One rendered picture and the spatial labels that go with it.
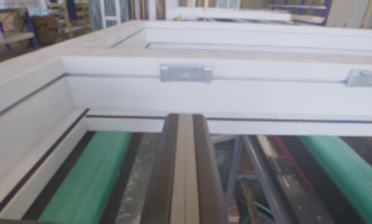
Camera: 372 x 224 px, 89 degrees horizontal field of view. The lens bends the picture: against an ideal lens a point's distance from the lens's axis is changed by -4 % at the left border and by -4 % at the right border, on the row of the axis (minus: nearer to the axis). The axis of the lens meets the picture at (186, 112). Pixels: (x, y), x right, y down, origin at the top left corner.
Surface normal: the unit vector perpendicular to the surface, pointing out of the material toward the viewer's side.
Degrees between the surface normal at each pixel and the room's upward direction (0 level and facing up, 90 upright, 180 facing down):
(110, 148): 0
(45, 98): 90
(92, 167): 0
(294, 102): 90
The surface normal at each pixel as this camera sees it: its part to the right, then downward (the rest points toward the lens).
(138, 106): 0.00, 0.48
